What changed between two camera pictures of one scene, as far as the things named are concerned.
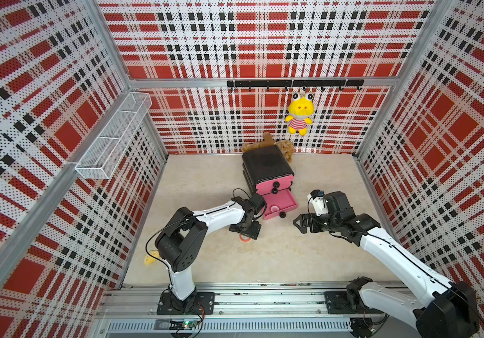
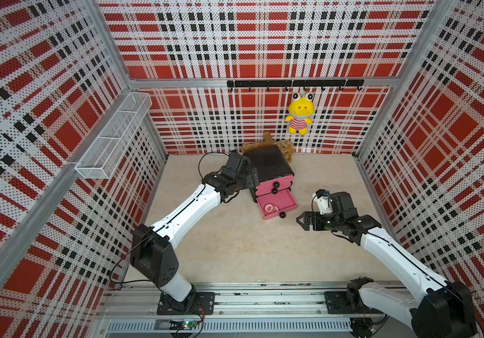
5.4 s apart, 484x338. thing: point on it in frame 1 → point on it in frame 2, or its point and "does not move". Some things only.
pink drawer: x=282 y=182 does not move
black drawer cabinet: x=264 y=165 does not move
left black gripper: x=252 y=232 → x=251 y=178
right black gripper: x=313 y=227 does not move
